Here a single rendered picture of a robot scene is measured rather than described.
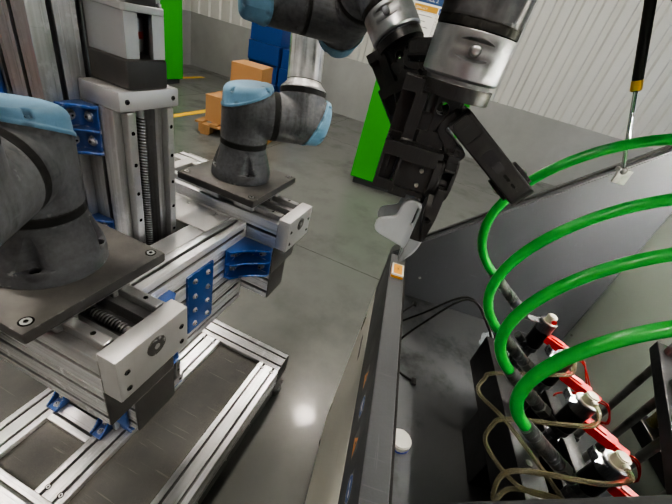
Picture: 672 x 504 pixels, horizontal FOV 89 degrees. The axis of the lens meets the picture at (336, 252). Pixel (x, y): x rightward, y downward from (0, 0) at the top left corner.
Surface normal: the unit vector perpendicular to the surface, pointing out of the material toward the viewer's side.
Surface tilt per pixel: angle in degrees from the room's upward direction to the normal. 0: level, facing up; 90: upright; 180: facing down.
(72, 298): 0
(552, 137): 90
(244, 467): 0
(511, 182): 88
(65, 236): 72
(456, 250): 90
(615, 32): 90
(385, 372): 0
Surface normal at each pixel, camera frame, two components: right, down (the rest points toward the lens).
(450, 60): -0.60, 0.32
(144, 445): 0.23, -0.81
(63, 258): 0.78, 0.23
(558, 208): -0.21, 0.50
